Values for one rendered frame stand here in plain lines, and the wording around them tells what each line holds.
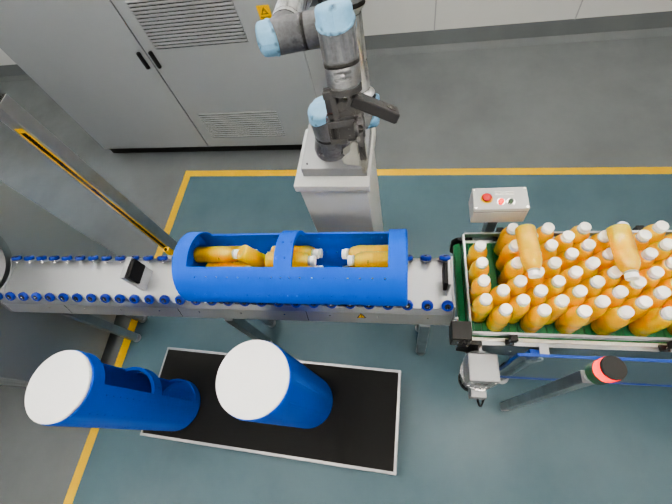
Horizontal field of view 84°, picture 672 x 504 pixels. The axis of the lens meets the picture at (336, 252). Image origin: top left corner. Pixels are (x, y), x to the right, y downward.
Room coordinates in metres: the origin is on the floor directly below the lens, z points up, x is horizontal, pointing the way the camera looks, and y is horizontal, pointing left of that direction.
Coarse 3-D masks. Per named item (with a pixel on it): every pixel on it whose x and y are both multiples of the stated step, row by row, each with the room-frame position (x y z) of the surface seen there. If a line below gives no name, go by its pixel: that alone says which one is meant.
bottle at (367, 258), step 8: (352, 256) 0.62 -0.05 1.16; (360, 256) 0.60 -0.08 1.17; (368, 256) 0.59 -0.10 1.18; (376, 256) 0.58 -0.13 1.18; (384, 256) 0.56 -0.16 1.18; (352, 264) 0.59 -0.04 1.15; (360, 264) 0.57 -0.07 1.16; (368, 264) 0.56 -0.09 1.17; (376, 264) 0.55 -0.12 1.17; (384, 264) 0.54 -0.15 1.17
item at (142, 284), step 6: (126, 258) 1.03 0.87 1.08; (132, 258) 1.03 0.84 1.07; (126, 264) 1.00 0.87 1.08; (132, 264) 1.00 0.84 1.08; (138, 264) 1.01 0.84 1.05; (126, 270) 0.97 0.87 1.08; (132, 270) 0.97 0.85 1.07; (138, 270) 0.99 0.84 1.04; (144, 270) 1.01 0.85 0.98; (150, 270) 1.03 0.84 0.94; (120, 276) 0.96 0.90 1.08; (126, 276) 0.95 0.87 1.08; (132, 276) 0.95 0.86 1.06; (138, 276) 0.96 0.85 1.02; (144, 276) 0.99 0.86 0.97; (150, 276) 1.01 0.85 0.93; (132, 282) 0.94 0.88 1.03; (138, 282) 0.94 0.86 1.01; (144, 282) 0.97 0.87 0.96; (138, 288) 0.95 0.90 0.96; (144, 288) 0.95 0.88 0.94
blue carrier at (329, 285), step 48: (192, 240) 0.89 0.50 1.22; (240, 240) 0.92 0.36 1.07; (288, 240) 0.74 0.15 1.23; (336, 240) 0.76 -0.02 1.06; (384, 240) 0.68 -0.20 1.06; (192, 288) 0.73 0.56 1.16; (240, 288) 0.65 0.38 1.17; (288, 288) 0.58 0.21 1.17; (336, 288) 0.52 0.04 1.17; (384, 288) 0.45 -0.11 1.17
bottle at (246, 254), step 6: (246, 246) 0.83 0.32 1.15; (240, 252) 0.83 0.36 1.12; (246, 252) 0.80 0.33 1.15; (252, 252) 0.81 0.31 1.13; (258, 252) 0.81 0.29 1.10; (240, 258) 0.79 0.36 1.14; (246, 258) 0.79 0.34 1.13; (252, 258) 0.79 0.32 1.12; (258, 258) 0.79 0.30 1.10; (264, 258) 0.79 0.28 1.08; (252, 264) 0.78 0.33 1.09; (258, 264) 0.77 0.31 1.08; (264, 264) 0.77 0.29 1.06
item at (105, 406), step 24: (96, 360) 0.67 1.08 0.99; (96, 384) 0.56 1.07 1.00; (120, 384) 0.71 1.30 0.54; (144, 384) 0.72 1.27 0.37; (168, 384) 0.73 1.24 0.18; (192, 384) 0.68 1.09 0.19; (96, 408) 0.49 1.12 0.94; (120, 408) 0.50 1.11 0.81; (144, 408) 0.51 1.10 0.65; (168, 408) 0.52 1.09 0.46; (192, 408) 0.53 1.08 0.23
